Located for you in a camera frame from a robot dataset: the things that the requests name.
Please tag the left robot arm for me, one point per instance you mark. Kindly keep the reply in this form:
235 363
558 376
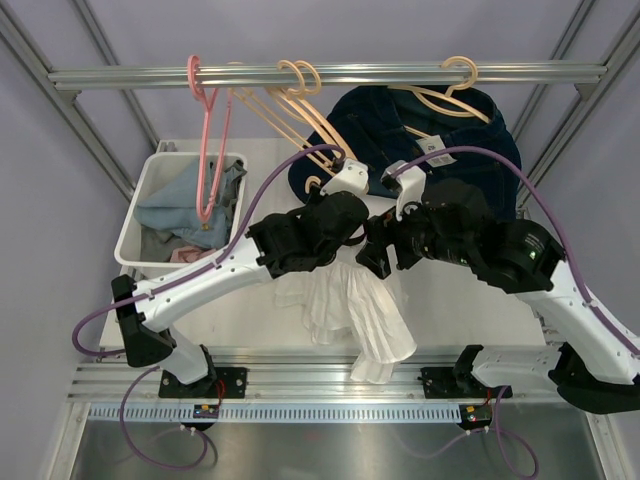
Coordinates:
298 241

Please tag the aluminium frame strut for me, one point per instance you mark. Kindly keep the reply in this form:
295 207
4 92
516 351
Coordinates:
603 33
50 81

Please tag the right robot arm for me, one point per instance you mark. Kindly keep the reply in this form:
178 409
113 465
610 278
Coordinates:
592 370

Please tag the white slotted cable duct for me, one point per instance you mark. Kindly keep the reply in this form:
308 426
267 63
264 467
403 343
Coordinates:
280 413

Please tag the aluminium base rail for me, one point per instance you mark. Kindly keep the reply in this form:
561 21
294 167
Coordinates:
286 378

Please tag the light blue denim skirt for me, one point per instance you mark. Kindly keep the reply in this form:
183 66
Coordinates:
172 208

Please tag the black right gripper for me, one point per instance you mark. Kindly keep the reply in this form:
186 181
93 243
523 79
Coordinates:
382 231

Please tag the aluminium frame strut left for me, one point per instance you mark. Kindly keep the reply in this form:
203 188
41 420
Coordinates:
50 81

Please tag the pink ruffled skirt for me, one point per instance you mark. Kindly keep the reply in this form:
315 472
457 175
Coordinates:
189 254

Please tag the white pleated skirt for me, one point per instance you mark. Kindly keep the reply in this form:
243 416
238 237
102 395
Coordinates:
344 300

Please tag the aluminium frame strut right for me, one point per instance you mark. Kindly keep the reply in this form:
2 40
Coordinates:
603 33

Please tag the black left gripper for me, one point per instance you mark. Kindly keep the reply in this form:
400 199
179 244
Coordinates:
317 201

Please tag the white plastic basket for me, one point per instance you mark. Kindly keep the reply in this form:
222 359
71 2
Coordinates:
158 171

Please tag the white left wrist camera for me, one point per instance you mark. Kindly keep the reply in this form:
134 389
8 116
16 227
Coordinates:
352 178

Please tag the aluminium hanging rail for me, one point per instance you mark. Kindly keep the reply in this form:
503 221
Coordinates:
341 74

